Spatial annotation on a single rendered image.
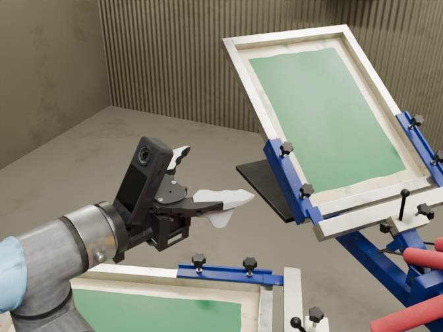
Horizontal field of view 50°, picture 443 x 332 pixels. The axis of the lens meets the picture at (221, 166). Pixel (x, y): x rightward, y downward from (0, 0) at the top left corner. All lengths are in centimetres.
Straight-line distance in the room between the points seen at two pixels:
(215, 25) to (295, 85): 272
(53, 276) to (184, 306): 94
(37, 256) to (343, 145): 138
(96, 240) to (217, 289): 98
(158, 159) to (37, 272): 19
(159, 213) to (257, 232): 271
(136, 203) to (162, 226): 6
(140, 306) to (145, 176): 94
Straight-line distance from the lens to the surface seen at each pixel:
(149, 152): 59
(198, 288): 154
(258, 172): 213
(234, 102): 466
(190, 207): 62
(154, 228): 65
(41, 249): 57
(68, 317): 62
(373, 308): 293
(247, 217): 346
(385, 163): 183
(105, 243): 60
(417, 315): 132
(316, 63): 199
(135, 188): 61
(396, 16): 409
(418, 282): 154
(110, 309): 152
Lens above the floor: 203
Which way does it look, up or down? 30 degrees down
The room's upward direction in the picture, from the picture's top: straight up
